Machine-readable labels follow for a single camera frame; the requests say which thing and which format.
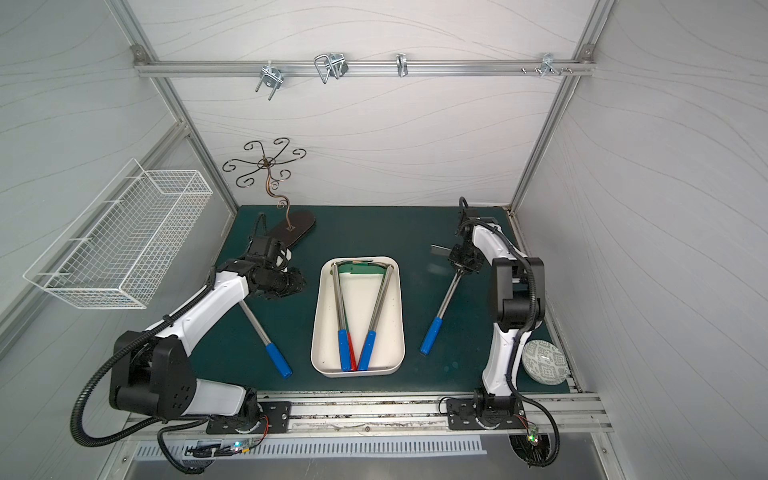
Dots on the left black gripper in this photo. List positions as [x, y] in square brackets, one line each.
[289, 281]

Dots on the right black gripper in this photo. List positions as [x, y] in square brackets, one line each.
[459, 259]

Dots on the steel blue hoe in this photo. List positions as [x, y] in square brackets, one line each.
[437, 322]
[369, 343]
[272, 350]
[342, 323]

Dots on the green red hoe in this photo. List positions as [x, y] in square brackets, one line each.
[362, 268]
[351, 357]

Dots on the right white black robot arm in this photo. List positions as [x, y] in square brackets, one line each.
[515, 304]

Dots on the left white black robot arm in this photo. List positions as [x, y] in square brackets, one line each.
[152, 374]

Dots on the white plastic storage tray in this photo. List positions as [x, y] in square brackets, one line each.
[359, 292]

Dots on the green table mat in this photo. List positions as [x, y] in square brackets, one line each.
[232, 352]

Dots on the bronze scroll jewelry stand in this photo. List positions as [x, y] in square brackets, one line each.
[282, 198]

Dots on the green patterned ceramic bowl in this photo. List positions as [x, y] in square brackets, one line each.
[545, 363]

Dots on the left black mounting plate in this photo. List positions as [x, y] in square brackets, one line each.
[273, 418]

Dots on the black mounting plate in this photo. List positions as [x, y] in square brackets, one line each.
[273, 418]
[462, 414]

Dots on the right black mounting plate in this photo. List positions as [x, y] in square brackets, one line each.
[462, 414]

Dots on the small metal clamp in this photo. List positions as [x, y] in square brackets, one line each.
[401, 65]

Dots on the right metal bolt clamp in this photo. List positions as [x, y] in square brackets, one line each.
[547, 67]

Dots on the left metal u-bolt clamp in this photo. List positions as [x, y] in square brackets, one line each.
[271, 79]

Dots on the double metal u-bolt clamp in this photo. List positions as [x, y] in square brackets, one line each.
[330, 65]

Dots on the white wire basket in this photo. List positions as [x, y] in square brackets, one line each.
[115, 253]

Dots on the white slotted cable duct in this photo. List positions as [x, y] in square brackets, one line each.
[369, 447]

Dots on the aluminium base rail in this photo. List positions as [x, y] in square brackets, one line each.
[324, 414]

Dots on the horizontal aluminium rail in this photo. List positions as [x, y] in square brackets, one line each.
[357, 68]

